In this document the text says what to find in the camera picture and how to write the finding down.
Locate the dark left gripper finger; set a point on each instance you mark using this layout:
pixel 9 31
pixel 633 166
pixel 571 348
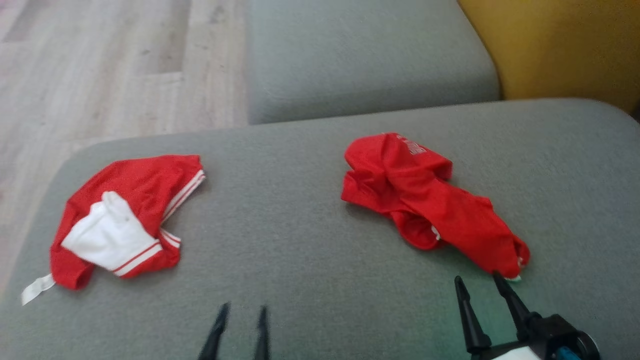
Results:
pixel 216 332
pixel 262 335

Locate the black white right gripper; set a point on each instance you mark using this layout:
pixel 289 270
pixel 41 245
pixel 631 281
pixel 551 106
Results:
pixel 537 332

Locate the red shorts with white waistband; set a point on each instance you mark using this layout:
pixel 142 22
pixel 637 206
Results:
pixel 425 200

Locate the red and white jersey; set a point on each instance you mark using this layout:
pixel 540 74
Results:
pixel 140 180

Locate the grey sofa seat cushion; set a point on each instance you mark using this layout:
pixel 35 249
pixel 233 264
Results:
pixel 300 225

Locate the mustard yellow cushion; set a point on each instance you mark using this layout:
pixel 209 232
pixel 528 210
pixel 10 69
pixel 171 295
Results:
pixel 565 45

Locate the grey sofa side cushion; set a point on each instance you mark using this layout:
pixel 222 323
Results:
pixel 370 50

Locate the round black right wrist camera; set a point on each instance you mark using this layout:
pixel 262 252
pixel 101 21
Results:
pixel 587 345

